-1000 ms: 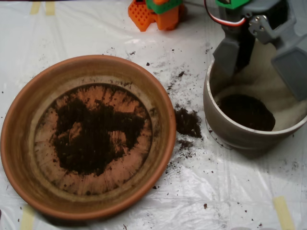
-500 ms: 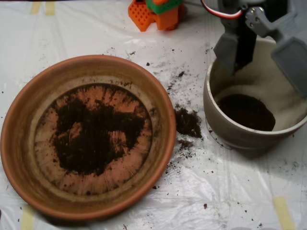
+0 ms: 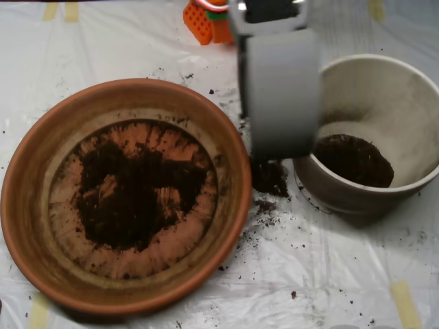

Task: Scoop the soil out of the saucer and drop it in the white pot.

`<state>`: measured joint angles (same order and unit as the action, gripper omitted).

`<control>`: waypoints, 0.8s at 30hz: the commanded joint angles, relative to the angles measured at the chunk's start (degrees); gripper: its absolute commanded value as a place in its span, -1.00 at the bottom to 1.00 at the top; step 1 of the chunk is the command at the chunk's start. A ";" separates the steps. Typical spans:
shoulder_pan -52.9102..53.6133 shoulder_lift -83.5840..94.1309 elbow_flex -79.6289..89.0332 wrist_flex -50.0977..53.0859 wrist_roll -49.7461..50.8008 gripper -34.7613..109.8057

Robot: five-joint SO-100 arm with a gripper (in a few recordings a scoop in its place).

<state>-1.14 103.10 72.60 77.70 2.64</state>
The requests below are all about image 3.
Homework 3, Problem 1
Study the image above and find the dark soil pile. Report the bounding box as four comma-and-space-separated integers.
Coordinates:
75, 141, 206, 253

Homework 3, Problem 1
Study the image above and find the large spilled soil heap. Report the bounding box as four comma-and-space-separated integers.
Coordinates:
252, 159, 291, 199

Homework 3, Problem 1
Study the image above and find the small spilled soil clump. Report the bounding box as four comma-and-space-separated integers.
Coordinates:
253, 197, 279, 215

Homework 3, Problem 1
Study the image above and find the white round plant pot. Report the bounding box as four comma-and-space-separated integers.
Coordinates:
293, 54, 439, 216

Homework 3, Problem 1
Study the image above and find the terracotta plant saucer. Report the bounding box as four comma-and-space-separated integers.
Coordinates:
0, 77, 254, 316

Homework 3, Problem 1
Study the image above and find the beige masking tape strip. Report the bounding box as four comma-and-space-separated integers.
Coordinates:
43, 2, 59, 21
390, 280, 422, 329
368, 0, 385, 21
27, 293, 51, 329
64, 1, 80, 23

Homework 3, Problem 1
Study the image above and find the clear plastic cover sheet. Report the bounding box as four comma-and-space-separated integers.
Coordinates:
0, 0, 439, 329

